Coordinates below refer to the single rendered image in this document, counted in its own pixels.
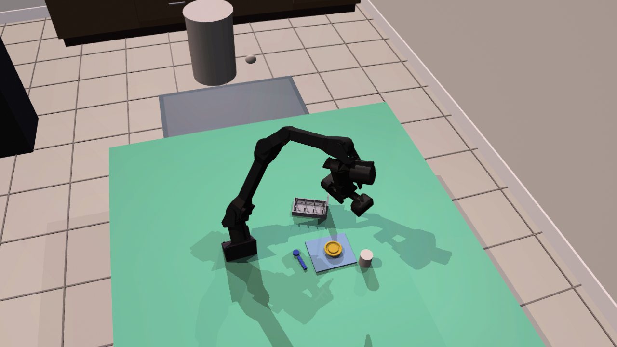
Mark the golden brown round plate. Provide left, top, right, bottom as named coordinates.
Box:
left=324, top=241, right=342, bottom=256

